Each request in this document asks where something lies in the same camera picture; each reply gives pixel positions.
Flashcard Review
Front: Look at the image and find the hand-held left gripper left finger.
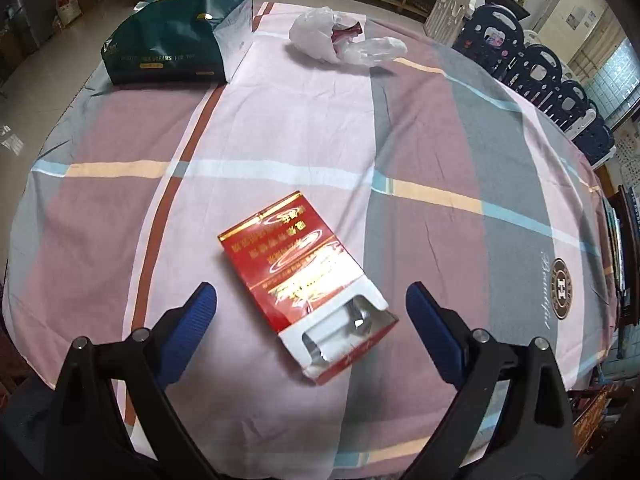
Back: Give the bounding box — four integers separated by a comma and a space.
42, 281, 221, 480

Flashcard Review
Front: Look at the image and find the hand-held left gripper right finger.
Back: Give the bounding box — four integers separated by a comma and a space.
400, 281, 581, 480

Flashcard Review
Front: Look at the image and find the red cardboard box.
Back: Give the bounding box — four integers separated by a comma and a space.
217, 190, 400, 387

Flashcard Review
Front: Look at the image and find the dark green paper bag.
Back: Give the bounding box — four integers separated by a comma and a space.
100, 0, 255, 86

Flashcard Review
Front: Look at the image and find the plaid tablecloth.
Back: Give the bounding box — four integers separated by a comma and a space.
2, 0, 621, 471

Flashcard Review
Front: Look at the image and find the row of navy plastic chairs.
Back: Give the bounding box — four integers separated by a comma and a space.
450, 2, 616, 168

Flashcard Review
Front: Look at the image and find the dark red packet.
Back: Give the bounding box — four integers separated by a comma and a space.
330, 19, 366, 56

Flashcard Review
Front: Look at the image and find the white plastic bag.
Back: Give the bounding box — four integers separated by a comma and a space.
289, 6, 408, 68

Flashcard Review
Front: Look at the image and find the red and white sack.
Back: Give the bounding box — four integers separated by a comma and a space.
55, 0, 84, 24

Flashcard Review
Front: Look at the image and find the grey metal cabinet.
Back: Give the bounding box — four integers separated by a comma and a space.
4, 0, 42, 58

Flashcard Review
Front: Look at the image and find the white cabinet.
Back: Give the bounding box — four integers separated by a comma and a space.
530, 0, 612, 47

